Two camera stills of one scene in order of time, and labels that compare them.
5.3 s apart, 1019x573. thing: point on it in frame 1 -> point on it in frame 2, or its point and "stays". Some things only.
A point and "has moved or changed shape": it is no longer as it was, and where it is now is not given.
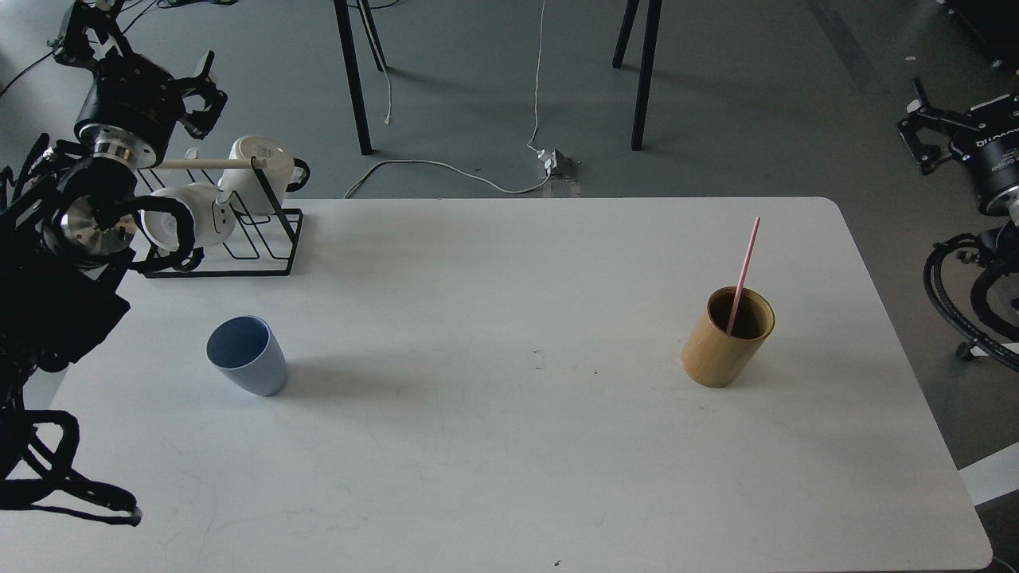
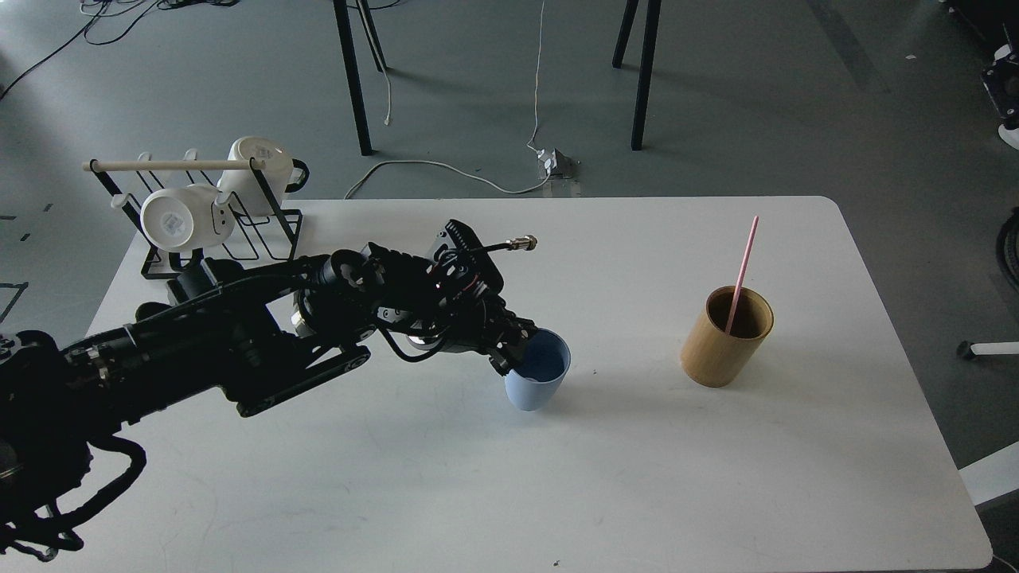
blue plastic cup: x=245 y=349 has moved or changed shape
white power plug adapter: x=558 y=164 stays
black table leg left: x=343 y=22 stays
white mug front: x=165 y=225 stays
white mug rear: x=242 y=188 stays
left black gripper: x=130 y=91 -> x=450 y=298
